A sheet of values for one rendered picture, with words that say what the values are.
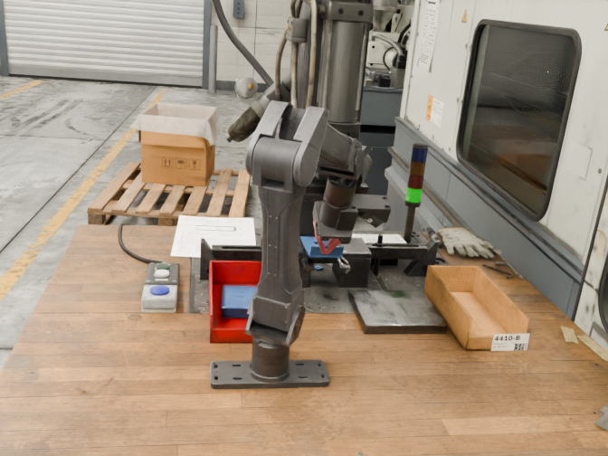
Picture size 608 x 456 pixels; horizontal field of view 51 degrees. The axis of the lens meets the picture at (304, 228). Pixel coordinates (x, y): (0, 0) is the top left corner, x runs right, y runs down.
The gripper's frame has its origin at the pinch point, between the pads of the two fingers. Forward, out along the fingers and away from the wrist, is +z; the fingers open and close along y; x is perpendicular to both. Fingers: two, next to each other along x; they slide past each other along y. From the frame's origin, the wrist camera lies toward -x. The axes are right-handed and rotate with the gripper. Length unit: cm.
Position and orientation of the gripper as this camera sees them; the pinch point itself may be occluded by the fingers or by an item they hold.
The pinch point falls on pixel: (325, 250)
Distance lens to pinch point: 134.4
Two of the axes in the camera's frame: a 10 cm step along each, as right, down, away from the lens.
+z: -1.5, 7.2, 6.8
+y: -1.0, -7.0, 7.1
